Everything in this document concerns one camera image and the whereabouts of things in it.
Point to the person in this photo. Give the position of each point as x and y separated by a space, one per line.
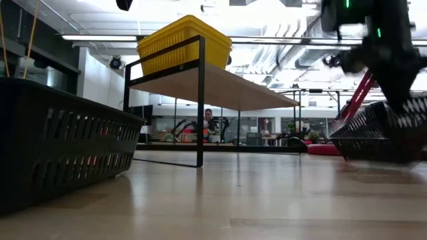
208 115

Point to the round black security camera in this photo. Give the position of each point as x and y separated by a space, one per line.
115 63

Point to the black plastic basket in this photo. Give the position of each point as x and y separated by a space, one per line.
66 140
363 136

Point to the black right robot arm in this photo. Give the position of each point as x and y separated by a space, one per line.
390 16

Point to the wooden shelf with black frame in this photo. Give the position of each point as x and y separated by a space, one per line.
220 90

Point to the ceiling light strip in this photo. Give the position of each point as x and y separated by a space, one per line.
100 37

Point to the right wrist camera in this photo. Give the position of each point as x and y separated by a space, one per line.
347 61

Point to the black background robot arm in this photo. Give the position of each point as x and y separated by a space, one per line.
223 123

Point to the black computer monitor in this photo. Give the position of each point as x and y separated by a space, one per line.
143 115

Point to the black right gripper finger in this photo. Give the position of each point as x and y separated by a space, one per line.
402 96

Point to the small green potted plant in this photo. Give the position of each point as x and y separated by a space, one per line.
313 137

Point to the yellow plastic basket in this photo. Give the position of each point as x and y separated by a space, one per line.
173 55
188 20

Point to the red desk lamp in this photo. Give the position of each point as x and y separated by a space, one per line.
358 95

